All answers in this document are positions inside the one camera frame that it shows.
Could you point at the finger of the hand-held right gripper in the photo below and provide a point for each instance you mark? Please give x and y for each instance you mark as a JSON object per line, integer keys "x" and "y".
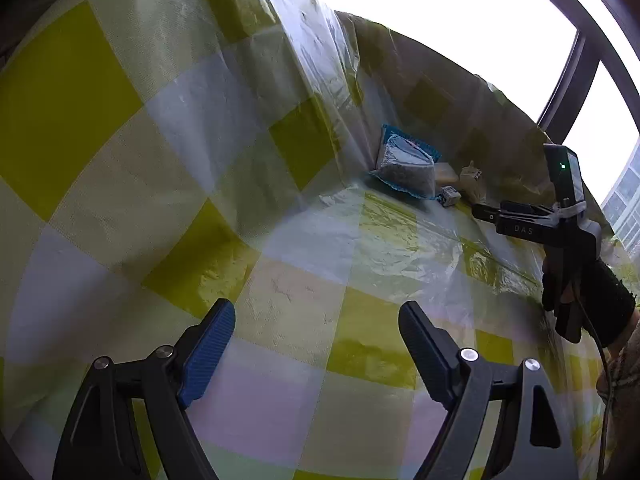
{"x": 487, "y": 213}

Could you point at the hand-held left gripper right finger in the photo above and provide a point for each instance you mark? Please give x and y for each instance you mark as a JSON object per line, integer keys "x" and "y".
{"x": 425, "y": 350}

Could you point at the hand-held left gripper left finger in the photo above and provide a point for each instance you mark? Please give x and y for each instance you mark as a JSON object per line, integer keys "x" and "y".
{"x": 210, "y": 355}

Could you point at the cream snack packet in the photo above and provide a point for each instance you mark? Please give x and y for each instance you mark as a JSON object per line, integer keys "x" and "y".
{"x": 472, "y": 185}

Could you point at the person's right forearm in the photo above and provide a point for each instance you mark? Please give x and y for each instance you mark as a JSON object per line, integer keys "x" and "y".
{"x": 625, "y": 385}

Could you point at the person's right hand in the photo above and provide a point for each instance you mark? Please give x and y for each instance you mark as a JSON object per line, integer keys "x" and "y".
{"x": 605, "y": 305}

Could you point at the small white cube snack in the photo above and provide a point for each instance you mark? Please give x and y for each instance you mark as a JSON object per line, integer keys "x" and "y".
{"x": 450, "y": 195}

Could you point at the building outside window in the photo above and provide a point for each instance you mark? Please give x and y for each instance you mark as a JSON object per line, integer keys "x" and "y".
{"x": 625, "y": 205}

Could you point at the blue snack packet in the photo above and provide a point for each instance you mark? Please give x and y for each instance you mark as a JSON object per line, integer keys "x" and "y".
{"x": 426, "y": 149}

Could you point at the clear bag with dark contents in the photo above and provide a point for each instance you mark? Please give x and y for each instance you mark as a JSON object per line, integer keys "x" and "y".
{"x": 405, "y": 172}

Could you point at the yellow checkered tablecloth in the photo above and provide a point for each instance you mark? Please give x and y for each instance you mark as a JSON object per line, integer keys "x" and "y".
{"x": 150, "y": 185}

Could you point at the dark window frame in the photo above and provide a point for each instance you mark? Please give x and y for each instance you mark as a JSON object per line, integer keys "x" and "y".
{"x": 570, "y": 85}

